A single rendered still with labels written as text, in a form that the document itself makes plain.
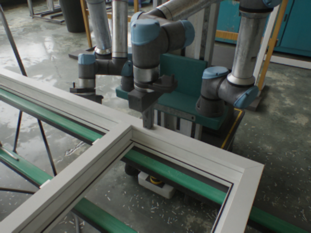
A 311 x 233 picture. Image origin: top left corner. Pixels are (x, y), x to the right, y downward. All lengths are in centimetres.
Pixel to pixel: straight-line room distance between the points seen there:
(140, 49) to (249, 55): 51
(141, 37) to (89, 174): 40
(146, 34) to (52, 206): 48
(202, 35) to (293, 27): 297
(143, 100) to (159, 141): 17
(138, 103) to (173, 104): 64
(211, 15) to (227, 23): 309
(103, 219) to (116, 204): 107
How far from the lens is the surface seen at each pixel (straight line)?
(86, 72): 110
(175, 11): 82
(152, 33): 61
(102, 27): 129
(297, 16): 412
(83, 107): 93
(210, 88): 114
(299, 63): 394
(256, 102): 274
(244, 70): 102
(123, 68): 114
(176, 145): 73
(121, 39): 115
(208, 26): 125
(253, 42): 98
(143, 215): 166
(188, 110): 124
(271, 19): 259
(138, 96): 65
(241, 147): 219
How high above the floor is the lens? 142
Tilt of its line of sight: 36 degrees down
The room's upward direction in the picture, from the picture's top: straight up
